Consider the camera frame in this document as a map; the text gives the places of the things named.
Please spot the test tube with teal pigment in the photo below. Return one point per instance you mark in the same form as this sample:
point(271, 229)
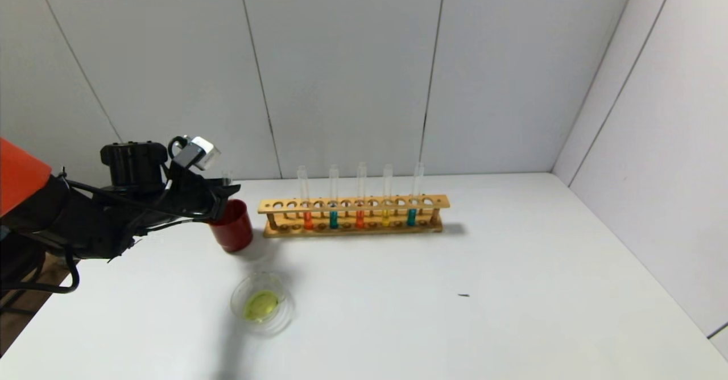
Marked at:
point(411, 218)
point(334, 221)

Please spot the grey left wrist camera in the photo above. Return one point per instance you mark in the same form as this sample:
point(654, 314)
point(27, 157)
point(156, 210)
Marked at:
point(196, 152)

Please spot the test tube with yellow pigment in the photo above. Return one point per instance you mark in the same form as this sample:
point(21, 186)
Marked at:
point(227, 176)
point(385, 219)

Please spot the wooden test tube rack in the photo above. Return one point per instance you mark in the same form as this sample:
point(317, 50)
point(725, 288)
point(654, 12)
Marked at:
point(352, 203)

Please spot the dark red cup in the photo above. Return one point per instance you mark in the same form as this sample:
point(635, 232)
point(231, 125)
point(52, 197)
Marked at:
point(236, 232)

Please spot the clear glass dish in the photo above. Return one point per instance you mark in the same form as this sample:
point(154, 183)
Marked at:
point(261, 306)

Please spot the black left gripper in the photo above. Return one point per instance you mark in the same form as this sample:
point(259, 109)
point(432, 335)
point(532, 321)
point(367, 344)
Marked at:
point(219, 202)

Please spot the test tube with red pigment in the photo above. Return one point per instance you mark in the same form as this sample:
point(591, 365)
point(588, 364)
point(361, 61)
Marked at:
point(359, 219)
point(307, 221)

